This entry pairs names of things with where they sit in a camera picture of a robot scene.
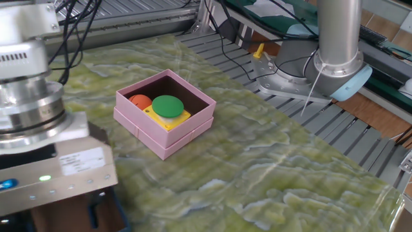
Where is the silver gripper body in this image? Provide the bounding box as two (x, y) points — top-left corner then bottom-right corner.
(0, 121), (118, 217)

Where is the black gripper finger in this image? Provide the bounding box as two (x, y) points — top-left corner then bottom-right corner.
(88, 191), (109, 229)

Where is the dark blue box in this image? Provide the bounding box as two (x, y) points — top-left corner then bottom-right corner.
(30, 186), (131, 232)

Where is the orange mini basketball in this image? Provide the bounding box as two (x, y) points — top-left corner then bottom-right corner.
(128, 94), (153, 111)

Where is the yellow box green push button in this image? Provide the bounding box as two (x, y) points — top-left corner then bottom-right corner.
(142, 95), (191, 131)

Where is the pink open box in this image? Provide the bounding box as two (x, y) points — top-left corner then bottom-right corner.
(113, 69), (217, 161)

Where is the green marble pattern mat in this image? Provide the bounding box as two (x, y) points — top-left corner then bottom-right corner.
(0, 34), (405, 232)

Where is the small yellow plastic piece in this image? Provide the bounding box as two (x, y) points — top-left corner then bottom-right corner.
(252, 41), (266, 60)

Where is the white zip tie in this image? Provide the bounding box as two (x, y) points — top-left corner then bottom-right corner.
(300, 63), (326, 117)

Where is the black keyboard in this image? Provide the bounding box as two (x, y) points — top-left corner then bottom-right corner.
(359, 25), (389, 46)

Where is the black cable black plug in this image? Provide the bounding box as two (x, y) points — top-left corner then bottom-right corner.
(48, 0), (103, 86)

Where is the aluminium table rail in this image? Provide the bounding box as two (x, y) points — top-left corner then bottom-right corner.
(44, 0), (200, 55)

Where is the aluminium upright post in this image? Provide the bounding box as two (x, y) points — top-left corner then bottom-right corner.
(192, 0), (215, 33)

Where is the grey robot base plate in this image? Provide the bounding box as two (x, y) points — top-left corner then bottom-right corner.
(250, 53), (337, 104)

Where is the metal corner bracket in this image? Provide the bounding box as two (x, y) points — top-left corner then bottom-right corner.
(398, 150), (412, 175)

